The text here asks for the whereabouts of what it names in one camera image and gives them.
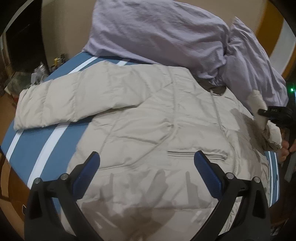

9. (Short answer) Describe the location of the beige puffer jacket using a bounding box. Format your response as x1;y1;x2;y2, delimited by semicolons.
14;61;281;240

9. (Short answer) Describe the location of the person's right hand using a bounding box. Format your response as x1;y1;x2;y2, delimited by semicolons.
278;140;296;164

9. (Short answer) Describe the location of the blue white striped bed sheet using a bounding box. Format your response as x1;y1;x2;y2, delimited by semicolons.
1;52;280;206

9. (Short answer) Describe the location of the lavender duvet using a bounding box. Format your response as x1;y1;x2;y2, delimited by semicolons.
84;1;288;108

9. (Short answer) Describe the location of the clutter on bedside floor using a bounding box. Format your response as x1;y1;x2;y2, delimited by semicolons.
31;54;66;85

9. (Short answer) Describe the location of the wooden bed frame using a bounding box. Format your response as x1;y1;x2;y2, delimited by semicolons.
1;153;30;238

